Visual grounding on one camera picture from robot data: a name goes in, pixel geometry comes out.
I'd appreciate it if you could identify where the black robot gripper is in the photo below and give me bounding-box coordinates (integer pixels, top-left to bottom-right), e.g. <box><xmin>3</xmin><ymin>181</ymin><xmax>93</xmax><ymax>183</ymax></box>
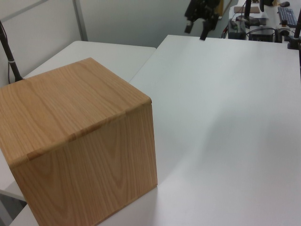
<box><xmin>184</xmin><ymin>0</ymin><xmax>223</xmax><ymax>41</ymax></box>

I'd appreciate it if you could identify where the wooden drawer cabinet box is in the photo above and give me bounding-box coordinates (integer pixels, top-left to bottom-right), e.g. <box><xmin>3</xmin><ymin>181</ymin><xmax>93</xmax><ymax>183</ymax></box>
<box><xmin>0</xmin><ymin>57</ymin><xmax>158</xmax><ymax>226</ymax></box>

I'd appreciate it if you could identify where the grey green electronic device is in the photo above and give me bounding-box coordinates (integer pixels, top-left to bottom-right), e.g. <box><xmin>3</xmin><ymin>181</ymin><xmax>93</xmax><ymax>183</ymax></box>
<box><xmin>227</xmin><ymin>19</ymin><xmax>247</xmax><ymax>40</ymax></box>

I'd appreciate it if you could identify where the brown rectangular pad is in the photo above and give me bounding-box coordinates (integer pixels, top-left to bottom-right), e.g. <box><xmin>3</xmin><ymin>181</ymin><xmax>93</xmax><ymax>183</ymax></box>
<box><xmin>233</xmin><ymin>6</ymin><xmax>260</xmax><ymax>14</ymax></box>

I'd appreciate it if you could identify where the black electronics box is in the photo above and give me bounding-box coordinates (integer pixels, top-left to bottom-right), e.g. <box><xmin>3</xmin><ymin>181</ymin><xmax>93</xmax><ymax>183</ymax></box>
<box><xmin>248</xmin><ymin>28</ymin><xmax>276</xmax><ymax>42</ymax></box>

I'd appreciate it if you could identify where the black computer keyboard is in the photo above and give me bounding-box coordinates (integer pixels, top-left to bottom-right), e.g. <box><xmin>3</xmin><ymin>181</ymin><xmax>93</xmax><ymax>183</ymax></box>
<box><xmin>277</xmin><ymin>6</ymin><xmax>299</xmax><ymax>27</ymax></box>

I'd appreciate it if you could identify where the black table clamp with pole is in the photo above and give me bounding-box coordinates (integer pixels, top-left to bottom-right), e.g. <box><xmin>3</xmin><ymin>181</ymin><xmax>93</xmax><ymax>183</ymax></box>
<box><xmin>286</xmin><ymin>11</ymin><xmax>301</xmax><ymax>50</ymax></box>

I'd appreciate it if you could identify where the black camera stand with base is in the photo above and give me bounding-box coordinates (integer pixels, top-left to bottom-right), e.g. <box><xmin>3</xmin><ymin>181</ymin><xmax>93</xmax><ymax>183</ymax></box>
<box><xmin>236</xmin><ymin>0</ymin><xmax>260</xmax><ymax>26</ymax></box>

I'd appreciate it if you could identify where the black flexible camera pole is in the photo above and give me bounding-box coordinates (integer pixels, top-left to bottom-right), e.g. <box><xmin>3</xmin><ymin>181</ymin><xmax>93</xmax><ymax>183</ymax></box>
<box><xmin>0</xmin><ymin>20</ymin><xmax>24</xmax><ymax>82</ymax></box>

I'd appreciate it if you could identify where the thin grey cable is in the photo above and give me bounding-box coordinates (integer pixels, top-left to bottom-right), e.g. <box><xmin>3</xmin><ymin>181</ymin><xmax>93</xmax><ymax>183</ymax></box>
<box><xmin>0</xmin><ymin>23</ymin><xmax>12</xmax><ymax>83</ymax></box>

